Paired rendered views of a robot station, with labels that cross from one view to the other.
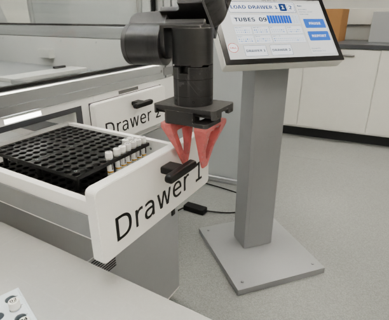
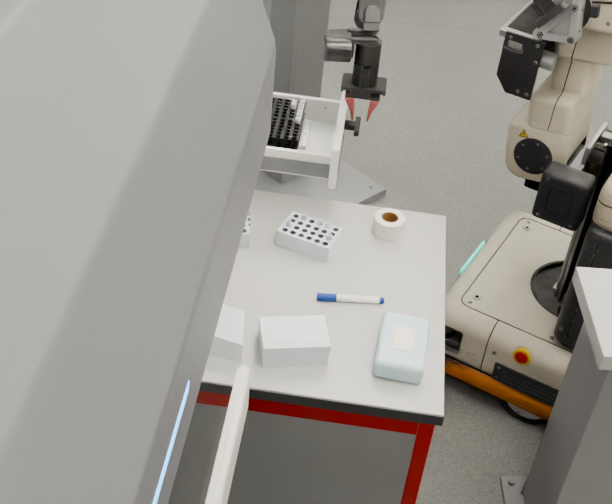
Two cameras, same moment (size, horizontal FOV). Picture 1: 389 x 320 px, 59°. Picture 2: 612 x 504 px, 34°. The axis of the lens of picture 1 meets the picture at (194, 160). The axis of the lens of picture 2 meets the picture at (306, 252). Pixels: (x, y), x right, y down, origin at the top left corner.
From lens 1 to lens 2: 1.87 m
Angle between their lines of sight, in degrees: 28
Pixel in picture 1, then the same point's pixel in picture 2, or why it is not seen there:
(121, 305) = (342, 212)
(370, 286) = (438, 201)
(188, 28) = (373, 46)
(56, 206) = (294, 161)
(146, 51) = (343, 58)
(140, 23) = (334, 37)
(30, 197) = (267, 158)
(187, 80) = (368, 73)
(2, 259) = not seen: hidden behind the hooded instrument
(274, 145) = (319, 39)
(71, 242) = not seen: hidden behind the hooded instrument
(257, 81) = not seen: outside the picture
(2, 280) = (259, 214)
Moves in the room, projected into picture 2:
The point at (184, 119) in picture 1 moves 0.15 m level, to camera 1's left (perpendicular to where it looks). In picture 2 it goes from (364, 95) to (304, 105)
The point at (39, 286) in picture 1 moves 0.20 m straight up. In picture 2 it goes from (285, 212) to (291, 138)
